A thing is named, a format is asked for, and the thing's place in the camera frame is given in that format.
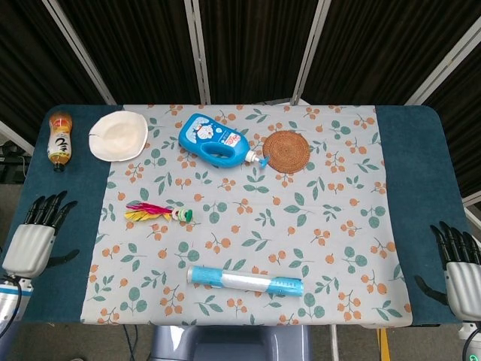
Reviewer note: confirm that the blue detergent bottle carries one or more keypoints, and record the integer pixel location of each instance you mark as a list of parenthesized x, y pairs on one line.
[(214, 139)]

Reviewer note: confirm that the blue white plastic bag roll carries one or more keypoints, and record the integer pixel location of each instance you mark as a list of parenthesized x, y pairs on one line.
[(244, 281)]

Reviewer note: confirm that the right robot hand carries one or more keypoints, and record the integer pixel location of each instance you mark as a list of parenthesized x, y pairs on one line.
[(462, 270)]

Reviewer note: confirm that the orange sauce bottle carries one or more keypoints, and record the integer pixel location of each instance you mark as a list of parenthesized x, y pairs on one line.
[(60, 137)]

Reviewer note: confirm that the colourful feather shuttlecock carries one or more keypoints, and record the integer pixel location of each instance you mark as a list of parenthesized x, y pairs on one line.
[(158, 213)]

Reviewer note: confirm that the white paper bowl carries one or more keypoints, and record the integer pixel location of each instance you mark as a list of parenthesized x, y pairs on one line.
[(118, 137)]

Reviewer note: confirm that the black folding screen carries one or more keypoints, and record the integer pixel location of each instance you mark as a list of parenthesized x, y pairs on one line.
[(240, 49)]

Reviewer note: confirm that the brown woven round coaster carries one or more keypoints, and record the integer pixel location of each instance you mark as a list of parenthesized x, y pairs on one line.
[(286, 152)]

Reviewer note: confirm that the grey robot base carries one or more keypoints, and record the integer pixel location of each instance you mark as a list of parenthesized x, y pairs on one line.
[(231, 343)]

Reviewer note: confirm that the floral patterned tablecloth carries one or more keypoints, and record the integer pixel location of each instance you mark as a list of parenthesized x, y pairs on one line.
[(263, 225)]

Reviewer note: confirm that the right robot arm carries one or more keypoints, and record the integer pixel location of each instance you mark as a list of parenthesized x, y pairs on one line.
[(471, 338)]

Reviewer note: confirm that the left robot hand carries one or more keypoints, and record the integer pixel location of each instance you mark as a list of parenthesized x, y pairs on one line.
[(31, 242)]

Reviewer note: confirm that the dark blue table cover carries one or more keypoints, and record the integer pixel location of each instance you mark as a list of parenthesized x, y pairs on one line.
[(56, 195)]

